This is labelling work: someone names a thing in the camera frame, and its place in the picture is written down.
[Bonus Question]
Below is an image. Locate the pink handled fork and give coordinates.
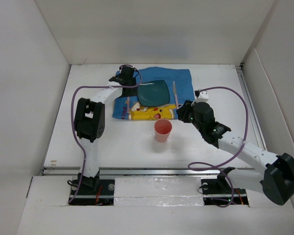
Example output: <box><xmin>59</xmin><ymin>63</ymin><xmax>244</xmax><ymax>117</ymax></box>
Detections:
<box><xmin>126</xmin><ymin>96</ymin><xmax>130</xmax><ymax>114</ymax></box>

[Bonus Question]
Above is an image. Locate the teal plate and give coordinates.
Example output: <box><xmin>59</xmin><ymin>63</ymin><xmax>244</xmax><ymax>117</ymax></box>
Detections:
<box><xmin>137</xmin><ymin>80</ymin><xmax>170</xmax><ymax>107</ymax></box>

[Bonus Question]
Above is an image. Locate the pink handled knife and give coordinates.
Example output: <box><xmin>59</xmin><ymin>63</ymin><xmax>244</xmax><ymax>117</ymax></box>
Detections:
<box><xmin>172</xmin><ymin>81</ymin><xmax>179</xmax><ymax>110</ymax></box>

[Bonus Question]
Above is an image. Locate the pink plastic cup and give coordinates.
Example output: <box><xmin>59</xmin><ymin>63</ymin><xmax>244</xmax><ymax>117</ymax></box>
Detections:
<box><xmin>154</xmin><ymin>119</ymin><xmax>172</xmax><ymax>143</ymax></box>

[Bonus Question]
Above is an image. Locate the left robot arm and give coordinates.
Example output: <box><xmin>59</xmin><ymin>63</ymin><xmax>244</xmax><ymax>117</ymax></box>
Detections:
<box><xmin>71</xmin><ymin>65</ymin><xmax>142</xmax><ymax>194</ymax></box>

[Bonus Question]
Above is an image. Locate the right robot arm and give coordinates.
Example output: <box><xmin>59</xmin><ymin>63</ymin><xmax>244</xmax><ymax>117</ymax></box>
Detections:
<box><xmin>177</xmin><ymin>100</ymin><xmax>294</xmax><ymax>206</ymax></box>

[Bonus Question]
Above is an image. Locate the white foam block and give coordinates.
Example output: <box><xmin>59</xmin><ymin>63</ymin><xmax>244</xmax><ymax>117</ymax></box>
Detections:
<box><xmin>114</xmin><ymin>176</ymin><xmax>204</xmax><ymax>207</ymax></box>

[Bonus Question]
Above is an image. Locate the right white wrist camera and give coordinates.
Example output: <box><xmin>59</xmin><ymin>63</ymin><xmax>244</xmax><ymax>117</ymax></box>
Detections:
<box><xmin>191</xmin><ymin>90</ymin><xmax>209</xmax><ymax>106</ymax></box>

